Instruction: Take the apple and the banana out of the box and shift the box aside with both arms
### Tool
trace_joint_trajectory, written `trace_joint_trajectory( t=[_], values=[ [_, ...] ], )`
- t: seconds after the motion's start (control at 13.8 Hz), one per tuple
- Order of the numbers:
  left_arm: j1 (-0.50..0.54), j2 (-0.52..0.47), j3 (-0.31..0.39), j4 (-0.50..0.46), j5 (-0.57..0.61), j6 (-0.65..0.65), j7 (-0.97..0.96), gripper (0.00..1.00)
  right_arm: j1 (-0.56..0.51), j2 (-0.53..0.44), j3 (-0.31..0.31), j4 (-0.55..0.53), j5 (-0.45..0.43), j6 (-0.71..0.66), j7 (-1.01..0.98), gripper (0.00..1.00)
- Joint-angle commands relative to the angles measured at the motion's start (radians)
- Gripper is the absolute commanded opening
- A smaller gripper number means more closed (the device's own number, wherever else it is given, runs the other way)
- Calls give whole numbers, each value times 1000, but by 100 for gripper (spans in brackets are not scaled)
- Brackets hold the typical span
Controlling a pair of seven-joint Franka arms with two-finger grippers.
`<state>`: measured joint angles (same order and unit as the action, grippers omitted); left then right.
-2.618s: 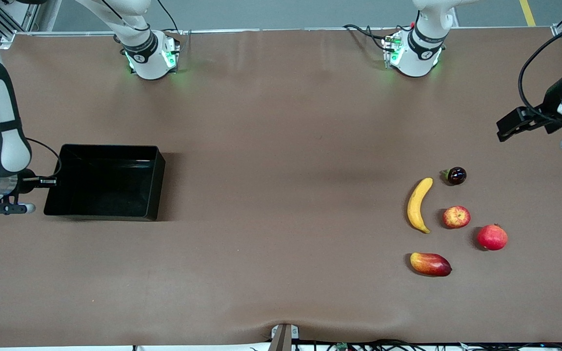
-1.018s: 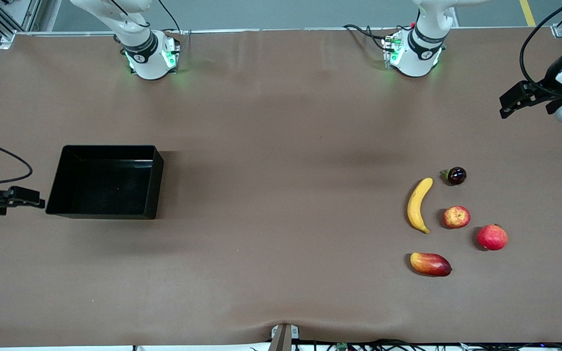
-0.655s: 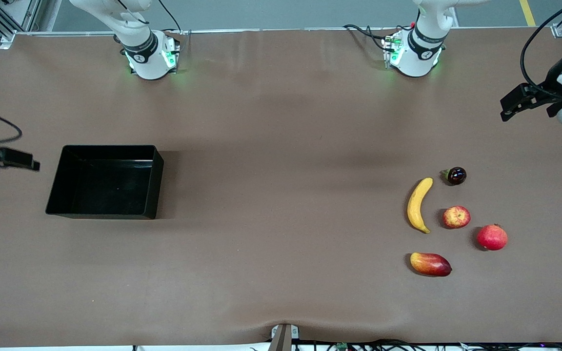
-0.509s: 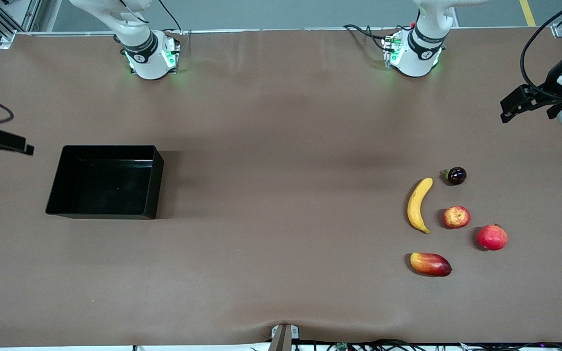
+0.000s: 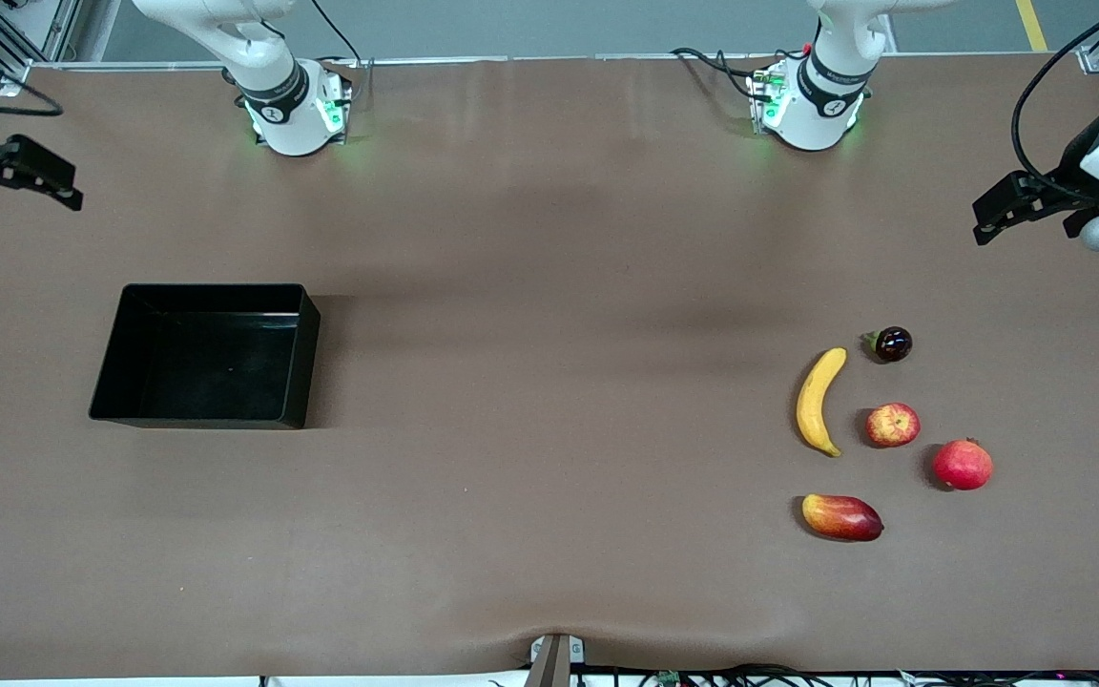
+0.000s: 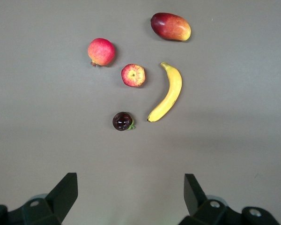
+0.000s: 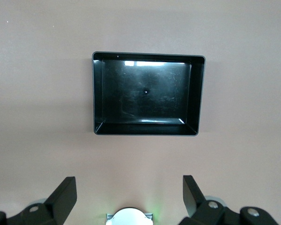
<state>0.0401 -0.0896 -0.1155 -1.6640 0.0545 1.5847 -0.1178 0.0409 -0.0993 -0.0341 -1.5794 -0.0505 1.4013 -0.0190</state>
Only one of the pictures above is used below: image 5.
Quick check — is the thin black cable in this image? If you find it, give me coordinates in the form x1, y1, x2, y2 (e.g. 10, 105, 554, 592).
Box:
309, 0, 365, 70

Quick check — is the dark purple plum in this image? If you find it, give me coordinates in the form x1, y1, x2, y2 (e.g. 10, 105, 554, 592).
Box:
862, 325, 914, 364

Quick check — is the grey metal camera bracket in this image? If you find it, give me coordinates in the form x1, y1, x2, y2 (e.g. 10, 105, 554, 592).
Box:
525, 634, 586, 687

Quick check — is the black base cable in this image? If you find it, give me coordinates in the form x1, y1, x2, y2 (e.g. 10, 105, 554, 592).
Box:
671, 46, 762, 98

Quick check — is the black rectangular plastic box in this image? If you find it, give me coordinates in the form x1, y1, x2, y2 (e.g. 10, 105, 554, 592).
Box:
89, 282, 321, 430

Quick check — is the black cable loop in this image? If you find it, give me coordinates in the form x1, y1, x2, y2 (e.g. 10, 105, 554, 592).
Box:
0, 72, 65, 118

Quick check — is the red yellow apple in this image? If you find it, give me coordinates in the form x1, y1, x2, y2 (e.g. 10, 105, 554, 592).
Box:
864, 402, 922, 448

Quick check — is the brown table cover mat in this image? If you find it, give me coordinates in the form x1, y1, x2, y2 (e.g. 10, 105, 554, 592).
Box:
0, 52, 1099, 680

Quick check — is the silver table edge strip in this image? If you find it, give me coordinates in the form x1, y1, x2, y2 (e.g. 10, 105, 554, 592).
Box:
30, 52, 1085, 73

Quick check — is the yellow banana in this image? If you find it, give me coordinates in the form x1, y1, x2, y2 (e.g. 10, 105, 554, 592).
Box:
796, 347, 848, 458

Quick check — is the red yellow mango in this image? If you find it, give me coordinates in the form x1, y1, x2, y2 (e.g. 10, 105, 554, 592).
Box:
801, 493, 884, 543

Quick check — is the long black arm cable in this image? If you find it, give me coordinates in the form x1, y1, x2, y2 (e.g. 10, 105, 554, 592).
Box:
1010, 0, 1099, 201

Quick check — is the red pomegranate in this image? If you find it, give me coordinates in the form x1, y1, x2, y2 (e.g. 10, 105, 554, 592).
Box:
932, 438, 994, 491

